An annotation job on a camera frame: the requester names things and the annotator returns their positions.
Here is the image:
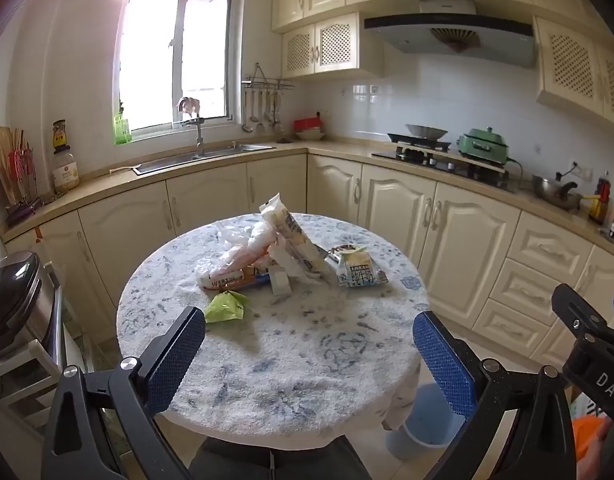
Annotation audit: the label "blue white fluffy tablecloth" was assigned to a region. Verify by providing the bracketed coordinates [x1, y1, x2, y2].
[116, 212, 430, 450]

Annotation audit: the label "tall white noodle packet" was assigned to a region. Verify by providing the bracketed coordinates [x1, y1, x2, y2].
[259, 192, 334, 286]

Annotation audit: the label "white stool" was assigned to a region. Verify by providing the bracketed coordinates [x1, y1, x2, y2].
[0, 339, 63, 426]

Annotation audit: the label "green dish soap bottle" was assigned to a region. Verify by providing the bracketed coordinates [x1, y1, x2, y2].
[113, 112, 133, 145]

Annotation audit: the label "steel faucet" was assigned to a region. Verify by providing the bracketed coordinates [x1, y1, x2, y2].
[184, 116, 208, 157]

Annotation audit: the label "black gas stove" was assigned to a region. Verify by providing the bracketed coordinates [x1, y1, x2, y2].
[371, 132, 518, 193]

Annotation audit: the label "steel wok with black handle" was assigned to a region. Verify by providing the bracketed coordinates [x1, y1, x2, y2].
[532, 172, 585, 211]

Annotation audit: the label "beige kitchen countertop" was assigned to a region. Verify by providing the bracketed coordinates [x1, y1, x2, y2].
[0, 137, 614, 266]

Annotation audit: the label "kitchen window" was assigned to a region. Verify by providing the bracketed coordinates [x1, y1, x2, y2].
[118, 0, 236, 137]

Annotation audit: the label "group of sauce bottles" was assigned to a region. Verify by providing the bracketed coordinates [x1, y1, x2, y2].
[588, 171, 612, 226]

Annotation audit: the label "steel sink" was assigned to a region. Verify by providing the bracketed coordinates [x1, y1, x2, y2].
[133, 142, 277, 176]

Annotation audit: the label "metal utensil rail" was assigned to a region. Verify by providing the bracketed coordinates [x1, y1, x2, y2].
[242, 64, 295, 92]

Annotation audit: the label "red kitchen utensils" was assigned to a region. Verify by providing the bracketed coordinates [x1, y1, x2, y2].
[7, 130, 38, 211]

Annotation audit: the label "green electric cooker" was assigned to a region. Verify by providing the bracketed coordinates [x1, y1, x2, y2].
[457, 127, 512, 166]

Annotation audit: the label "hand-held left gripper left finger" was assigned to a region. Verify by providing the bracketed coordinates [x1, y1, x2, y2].
[40, 305, 208, 480]

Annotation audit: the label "clear plastic bag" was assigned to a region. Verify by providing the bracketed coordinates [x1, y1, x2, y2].
[214, 220, 274, 281]

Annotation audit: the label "green wrapper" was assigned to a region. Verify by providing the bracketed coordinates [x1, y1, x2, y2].
[204, 291, 250, 323]

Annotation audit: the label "orange bag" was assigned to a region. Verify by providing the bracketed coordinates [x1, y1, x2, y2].
[572, 414, 612, 463]

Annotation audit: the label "grey frying pan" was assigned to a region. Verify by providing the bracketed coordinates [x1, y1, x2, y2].
[404, 124, 449, 141]

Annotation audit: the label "cream lattice door cabinet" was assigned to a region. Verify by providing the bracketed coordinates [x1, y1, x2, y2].
[281, 12, 385, 80]
[534, 16, 614, 133]

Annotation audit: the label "green white packet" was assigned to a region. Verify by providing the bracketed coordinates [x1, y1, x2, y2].
[334, 250, 381, 289]

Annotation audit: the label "range hood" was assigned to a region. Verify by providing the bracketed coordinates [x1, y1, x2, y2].
[363, 0, 536, 68]

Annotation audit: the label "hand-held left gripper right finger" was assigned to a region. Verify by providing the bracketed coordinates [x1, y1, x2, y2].
[412, 310, 578, 480]

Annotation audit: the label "cream base cabinets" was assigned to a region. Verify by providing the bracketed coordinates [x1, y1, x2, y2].
[4, 152, 614, 376]

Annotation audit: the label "blue plastic bin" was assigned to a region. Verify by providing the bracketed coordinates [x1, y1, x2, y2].
[385, 382, 468, 461]

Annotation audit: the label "small white box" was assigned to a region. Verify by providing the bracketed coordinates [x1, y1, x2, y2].
[269, 267, 293, 296]

